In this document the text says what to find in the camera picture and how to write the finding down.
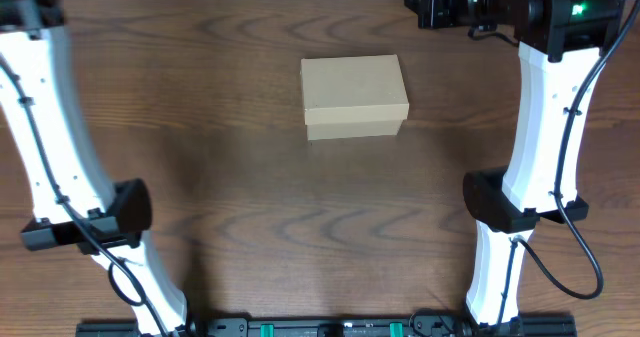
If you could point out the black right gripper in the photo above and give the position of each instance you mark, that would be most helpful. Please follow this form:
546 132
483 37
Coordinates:
417 3

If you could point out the cardboard box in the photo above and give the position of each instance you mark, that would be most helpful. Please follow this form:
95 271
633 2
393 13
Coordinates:
353 97

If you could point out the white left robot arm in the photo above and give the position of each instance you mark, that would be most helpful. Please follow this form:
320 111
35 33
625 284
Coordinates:
74 200

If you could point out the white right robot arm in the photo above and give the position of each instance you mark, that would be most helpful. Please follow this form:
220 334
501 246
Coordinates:
563 45

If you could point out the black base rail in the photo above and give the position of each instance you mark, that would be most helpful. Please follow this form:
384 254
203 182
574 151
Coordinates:
421 324

